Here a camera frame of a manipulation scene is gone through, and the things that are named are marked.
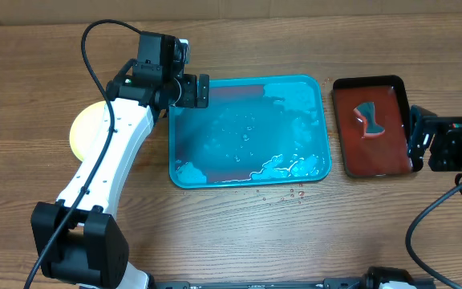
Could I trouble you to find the dark blue sponge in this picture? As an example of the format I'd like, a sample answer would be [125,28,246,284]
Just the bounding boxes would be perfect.
[354,102,385,138]

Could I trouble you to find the yellow-green plate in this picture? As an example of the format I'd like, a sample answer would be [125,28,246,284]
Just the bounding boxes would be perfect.
[69,101,106,162]

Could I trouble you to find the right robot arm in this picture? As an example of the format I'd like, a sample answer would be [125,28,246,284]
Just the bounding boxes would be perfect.
[395,88,462,288]

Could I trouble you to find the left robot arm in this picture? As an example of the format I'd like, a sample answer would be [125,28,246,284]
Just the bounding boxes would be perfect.
[25,31,209,288]

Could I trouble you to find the black red rectangular tray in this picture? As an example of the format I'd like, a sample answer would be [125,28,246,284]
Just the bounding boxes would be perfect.
[331,75,415,178]

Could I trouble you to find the teal plastic tray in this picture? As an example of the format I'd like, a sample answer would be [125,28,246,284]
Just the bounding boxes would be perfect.
[168,75,332,189]

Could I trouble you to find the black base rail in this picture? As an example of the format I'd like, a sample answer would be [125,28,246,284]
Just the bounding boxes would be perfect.
[148,277,363,289]

